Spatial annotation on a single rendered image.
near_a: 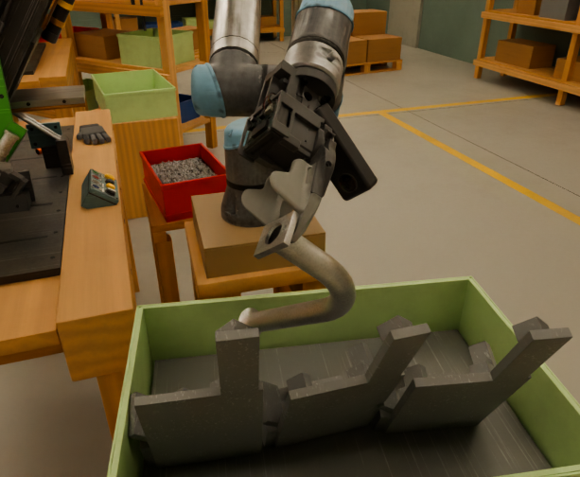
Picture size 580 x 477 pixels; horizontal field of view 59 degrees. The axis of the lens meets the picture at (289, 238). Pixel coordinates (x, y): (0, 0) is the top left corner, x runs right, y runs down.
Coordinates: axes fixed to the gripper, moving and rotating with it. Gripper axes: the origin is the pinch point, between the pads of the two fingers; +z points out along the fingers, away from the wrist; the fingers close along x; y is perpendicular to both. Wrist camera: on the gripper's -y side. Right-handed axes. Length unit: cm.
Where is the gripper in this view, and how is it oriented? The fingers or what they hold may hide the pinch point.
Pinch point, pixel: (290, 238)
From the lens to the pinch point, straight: 54.2
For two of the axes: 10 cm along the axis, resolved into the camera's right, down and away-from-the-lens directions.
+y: -7.8, -4.2, -4.6
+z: -1.9, 8.6, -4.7
